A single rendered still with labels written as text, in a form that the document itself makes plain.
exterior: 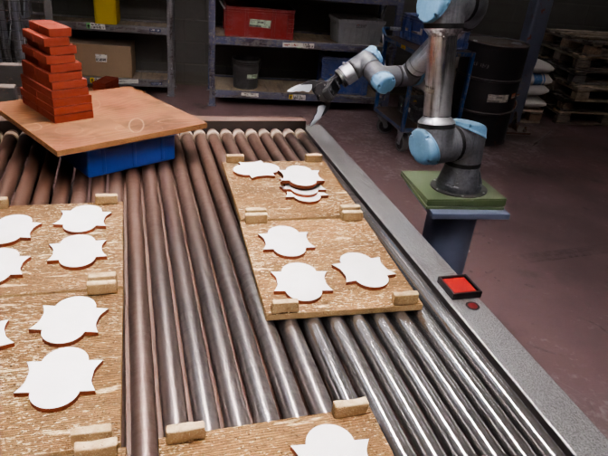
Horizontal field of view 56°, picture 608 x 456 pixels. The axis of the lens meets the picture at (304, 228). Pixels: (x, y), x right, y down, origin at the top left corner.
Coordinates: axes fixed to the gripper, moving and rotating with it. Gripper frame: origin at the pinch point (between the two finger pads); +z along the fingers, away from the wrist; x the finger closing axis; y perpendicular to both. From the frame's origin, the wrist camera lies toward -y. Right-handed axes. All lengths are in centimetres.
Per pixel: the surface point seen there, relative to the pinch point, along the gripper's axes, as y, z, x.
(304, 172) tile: -38.3, 10.2, -9.9
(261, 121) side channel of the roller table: 18.3, 13.8, 1.0
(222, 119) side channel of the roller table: 17.0, 26.0, 10.6
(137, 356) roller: -112, 53, 0
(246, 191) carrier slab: -44, 27, -3
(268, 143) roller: 3.0, 16.0, -4.4
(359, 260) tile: -83, 10, -23
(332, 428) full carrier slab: -133, 28, -20
